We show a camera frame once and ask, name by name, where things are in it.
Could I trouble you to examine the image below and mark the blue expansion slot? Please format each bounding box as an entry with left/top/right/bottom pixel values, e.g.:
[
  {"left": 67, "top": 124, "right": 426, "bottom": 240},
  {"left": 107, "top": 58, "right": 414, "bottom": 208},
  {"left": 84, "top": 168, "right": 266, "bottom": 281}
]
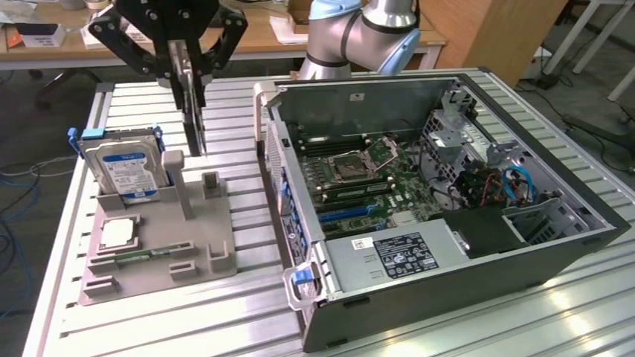
[{"left": 316, "top": 202, "right": 382, "bottom": 224}]

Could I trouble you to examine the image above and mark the grey power supply unit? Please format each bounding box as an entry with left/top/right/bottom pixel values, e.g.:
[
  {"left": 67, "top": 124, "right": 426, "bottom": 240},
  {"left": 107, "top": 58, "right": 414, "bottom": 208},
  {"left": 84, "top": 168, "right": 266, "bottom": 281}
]
[{"left": 312, "top": 218, "right": 472, "bottom": 295}]

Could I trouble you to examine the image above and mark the green motherboard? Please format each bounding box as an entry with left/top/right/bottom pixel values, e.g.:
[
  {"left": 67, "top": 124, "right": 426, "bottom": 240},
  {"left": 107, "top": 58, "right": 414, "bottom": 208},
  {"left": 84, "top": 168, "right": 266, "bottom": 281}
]
[{"left": 287, "top": 124, "right": 447, "bottom": 241}]

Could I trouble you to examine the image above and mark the wooden cabinet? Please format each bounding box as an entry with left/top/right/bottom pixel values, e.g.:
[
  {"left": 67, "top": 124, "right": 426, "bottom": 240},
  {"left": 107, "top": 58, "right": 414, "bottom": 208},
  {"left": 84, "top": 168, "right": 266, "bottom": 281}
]
[{"left": 436, "top": 0, "right": 570, "bottom": 89}]

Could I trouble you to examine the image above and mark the CPU socket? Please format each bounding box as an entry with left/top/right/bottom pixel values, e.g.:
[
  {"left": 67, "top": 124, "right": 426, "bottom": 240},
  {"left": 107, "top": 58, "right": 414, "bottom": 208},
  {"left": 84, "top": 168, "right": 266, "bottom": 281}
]
[{"left": 330, "top": 152, "right": 371, "bottom": 183}]

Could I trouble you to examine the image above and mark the grey parts rack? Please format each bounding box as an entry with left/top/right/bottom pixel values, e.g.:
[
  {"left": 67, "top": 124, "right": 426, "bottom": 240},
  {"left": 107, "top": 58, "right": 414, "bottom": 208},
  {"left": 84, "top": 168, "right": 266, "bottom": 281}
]
[{"left": 78, "top": 150, "right": 239, "bottom": 306}]

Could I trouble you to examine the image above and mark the brown cardboard box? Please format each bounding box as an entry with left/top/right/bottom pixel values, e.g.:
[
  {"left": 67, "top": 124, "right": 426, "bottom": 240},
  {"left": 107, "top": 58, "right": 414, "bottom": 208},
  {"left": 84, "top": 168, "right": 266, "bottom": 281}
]
[{"left": 287, "top": 0, "right": 314, "bottom": 26}]

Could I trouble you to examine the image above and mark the stack of white papers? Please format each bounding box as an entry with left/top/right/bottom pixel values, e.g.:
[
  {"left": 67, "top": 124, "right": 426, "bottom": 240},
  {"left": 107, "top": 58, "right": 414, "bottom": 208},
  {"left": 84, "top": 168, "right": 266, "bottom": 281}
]
[{"left": 270, "top": 15, "right": 310, "bottom": 45}]

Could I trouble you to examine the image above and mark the blue wire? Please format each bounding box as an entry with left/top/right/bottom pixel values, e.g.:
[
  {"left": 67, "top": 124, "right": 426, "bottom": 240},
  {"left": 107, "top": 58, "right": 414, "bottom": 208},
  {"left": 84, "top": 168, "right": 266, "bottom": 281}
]
[{"left": 499, "top": 166, "right": 538, "bottom": 205}]

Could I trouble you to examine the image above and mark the green graphics card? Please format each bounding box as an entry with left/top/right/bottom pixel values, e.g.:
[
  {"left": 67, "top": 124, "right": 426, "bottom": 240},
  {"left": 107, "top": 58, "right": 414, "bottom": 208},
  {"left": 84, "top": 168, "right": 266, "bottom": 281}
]
[{"left": 167, "top": 39, "right": 211, "bottom": 158}]

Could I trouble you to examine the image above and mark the black power adapter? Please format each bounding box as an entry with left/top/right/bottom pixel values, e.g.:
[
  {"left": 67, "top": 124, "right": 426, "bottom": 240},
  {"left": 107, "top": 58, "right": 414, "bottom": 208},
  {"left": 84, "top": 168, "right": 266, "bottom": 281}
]
[{"left": 532, "top": 74, "right": 560, "bottom": 91}]

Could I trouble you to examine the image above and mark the silver socket cover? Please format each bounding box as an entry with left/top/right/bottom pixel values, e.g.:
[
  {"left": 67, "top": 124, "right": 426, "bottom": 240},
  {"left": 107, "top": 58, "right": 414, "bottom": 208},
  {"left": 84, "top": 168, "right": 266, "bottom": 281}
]
[{"left": 364, "top": 135, "right": 400, "bottom": 172}]

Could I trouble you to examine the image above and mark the dark installed RAM stick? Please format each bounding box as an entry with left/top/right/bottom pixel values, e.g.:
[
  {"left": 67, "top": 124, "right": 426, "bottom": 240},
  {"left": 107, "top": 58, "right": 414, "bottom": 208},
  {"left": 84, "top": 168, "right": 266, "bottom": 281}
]
[{"left": 322, "top": 181, "right": 394, "bottom": 200}]

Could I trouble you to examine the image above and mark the black floor stand foot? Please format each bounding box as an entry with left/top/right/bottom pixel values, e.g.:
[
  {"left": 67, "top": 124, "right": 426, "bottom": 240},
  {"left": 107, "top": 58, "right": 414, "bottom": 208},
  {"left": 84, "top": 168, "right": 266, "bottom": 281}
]
[{"left": 563, "top": 111, "right": 635, "bottom": 152}]

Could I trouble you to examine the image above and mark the black plastic shroud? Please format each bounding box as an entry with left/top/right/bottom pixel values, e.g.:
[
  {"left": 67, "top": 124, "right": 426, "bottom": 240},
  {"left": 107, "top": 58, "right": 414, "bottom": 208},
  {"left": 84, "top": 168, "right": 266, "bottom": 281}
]
[{"left": 439, "top": 205, "right": 531, "bottom": 260}]

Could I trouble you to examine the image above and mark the perforated metal drive cage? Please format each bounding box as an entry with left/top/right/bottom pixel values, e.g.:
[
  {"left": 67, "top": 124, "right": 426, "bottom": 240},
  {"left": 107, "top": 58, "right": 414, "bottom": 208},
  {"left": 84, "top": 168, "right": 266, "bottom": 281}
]
[{"left": 502, "top": 193, "right": 595, "bottom": 247}]

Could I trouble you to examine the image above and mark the wooden desk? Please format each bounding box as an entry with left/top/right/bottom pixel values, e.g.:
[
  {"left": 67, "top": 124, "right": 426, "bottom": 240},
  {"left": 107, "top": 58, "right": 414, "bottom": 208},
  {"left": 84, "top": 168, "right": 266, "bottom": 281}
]
[{"left": 0, "top": 0, "right": 447, "bottom": 71}]

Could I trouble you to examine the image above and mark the grey floor cable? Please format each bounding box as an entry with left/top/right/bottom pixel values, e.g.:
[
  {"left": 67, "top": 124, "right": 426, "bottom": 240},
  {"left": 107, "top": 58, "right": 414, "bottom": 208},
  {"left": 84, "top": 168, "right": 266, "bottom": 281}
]
[{"left": 0, "top": 155, "right": 79, "bottom": 179}]

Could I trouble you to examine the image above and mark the silver metal disk bay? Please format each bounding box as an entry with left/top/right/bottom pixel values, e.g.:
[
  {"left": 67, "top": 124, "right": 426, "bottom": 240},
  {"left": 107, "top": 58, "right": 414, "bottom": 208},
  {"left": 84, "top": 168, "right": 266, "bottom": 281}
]
[{"left": 419, "top": 80, "right": 522, "bottom": 176}]

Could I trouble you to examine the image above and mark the white frame table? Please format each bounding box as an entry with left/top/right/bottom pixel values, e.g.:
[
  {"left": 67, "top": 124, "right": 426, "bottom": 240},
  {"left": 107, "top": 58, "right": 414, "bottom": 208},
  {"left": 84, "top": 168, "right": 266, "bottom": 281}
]
[{"left": 543, "top": 0, "right": 635, "bottom": 102}]

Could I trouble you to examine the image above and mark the hard disk with blue carrier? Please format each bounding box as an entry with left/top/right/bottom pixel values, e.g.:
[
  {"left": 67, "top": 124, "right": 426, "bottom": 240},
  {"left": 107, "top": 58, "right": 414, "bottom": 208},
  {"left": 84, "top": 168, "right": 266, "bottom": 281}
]
[{"left": 67, "top": 126, "right": 168, "bottom": 205}]

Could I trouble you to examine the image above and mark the green RAM stick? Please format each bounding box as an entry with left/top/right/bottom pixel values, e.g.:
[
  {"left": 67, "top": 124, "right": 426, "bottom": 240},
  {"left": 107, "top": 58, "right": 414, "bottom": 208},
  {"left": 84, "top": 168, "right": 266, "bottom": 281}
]
[{"left": 112, "top": 243, "right": 192, "bottom": 263}]

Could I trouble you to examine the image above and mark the silver CPU chip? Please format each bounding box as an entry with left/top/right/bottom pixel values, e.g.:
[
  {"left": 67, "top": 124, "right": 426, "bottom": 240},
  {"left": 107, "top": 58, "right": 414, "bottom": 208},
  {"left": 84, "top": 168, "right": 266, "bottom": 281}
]
[{"left": 99, "top": 219, "right": 136, "bottom": 248}]

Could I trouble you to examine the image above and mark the black office chair base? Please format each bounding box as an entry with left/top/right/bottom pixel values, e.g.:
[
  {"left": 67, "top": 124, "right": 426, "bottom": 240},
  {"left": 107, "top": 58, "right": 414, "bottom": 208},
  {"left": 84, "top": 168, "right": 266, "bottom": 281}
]
[{"left": 30, "top": 68, "right": 108, "bottom": 109}]

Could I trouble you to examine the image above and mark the white box with black lid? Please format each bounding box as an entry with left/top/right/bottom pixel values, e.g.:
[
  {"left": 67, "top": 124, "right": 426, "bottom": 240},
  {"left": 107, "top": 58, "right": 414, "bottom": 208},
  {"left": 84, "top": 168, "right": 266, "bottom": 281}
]
[{"left": 14, "top": 22, "right": 68, "bottom": 48}]

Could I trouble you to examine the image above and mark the black open PC case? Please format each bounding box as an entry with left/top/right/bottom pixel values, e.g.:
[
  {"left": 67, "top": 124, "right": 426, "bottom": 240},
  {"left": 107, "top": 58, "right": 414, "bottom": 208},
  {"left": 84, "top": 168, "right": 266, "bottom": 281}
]
[{"left": 252, "top": 72, "right": 633, "bottom": 353}]

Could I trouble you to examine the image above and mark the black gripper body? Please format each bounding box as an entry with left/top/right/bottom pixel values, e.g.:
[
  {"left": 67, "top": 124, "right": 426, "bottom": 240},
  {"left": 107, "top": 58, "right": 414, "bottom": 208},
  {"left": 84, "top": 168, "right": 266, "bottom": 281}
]
[{"left": 115, "top": 0, "right": 219, "bottom": 19}]

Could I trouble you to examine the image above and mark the silver chipset heatsink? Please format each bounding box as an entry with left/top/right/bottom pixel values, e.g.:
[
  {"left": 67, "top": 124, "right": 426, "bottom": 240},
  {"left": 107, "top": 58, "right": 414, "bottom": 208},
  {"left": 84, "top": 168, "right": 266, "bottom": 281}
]
[{"left": 391, "top": 211, "right": 423, "bottom": 228}]

